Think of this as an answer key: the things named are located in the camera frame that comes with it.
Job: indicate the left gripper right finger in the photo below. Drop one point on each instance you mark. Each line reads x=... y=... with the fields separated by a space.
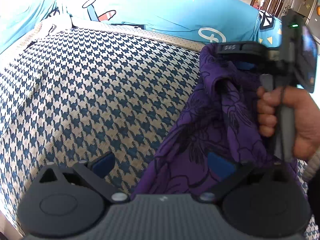
x=221 y=166

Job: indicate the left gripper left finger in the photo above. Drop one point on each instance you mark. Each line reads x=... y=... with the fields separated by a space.
x=103 y=165

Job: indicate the purple floral red-lined garment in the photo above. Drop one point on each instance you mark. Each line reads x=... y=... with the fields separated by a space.
x=220 y=116

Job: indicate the grey knit sleeve forearm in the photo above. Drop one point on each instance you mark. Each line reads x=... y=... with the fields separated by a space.
x=312 y=167

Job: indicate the person's right hand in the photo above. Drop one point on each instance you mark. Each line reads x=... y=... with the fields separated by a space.
x=306 y=117

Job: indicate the silver refrigerator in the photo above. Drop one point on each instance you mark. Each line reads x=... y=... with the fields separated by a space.
x=309 y=9

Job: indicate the houndstooth sofa seat cover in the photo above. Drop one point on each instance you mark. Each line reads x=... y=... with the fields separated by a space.
x=69 y=98

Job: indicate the blue cartoon print sofa backrest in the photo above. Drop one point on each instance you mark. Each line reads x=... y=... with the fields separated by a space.
x=205 y=21

